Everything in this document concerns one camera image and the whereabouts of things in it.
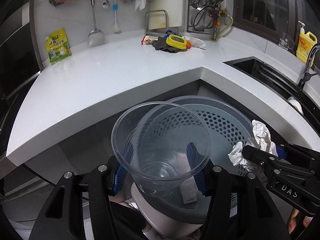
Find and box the white checked paper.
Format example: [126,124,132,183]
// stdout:
[228,120,278,174]

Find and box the clear plastic cup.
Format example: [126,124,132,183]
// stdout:
[111,101,213,197]

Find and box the dark grey cloth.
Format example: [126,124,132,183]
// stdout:
[152,37,182,53]

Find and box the grey perforated trash bin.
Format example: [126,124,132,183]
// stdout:
[132,95,261,225]

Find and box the black kitchen sink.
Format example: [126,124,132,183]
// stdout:
[225,56,319,120]

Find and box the person's right hand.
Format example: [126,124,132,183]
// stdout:
[287,208,313,234]

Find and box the pink printed receipt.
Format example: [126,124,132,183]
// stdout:
[179,176,199,204]

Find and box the white step bin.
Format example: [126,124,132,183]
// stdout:
[130,182,203,240]

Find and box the black sink faucet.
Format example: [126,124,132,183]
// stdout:
[298,43,320,90]

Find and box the clear glass mug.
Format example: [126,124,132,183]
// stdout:
[278,32,295,50]

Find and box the yellow dish soap bottle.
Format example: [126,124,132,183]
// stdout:
[296,21,318,63]

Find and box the steel lid rack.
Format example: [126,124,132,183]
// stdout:
[186,0,234,35]

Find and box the yellow-rimmed container lid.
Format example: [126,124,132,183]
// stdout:
[166,34,187,50]

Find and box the yellow green seasoning pouch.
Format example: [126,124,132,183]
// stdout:
[46,28,71,65]

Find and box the steel spatula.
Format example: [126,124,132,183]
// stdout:
[88,0,105,47]

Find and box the red white snack wrapper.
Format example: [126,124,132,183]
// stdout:
[141,35,154,45]

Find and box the black range hood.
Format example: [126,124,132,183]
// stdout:
[1,0,43,97]

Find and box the glass pot lid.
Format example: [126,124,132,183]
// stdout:
[190,5,220,31]

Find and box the steel cutting board stand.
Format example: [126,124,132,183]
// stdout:
[145,10,178,37]

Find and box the blue white bottle brush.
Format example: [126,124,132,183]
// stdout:
[112,0,121,33]

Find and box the white cutting board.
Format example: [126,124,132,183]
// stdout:
[148,0,186,30]

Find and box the yellow gas hose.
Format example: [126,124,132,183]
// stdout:
[212,9,234,41]

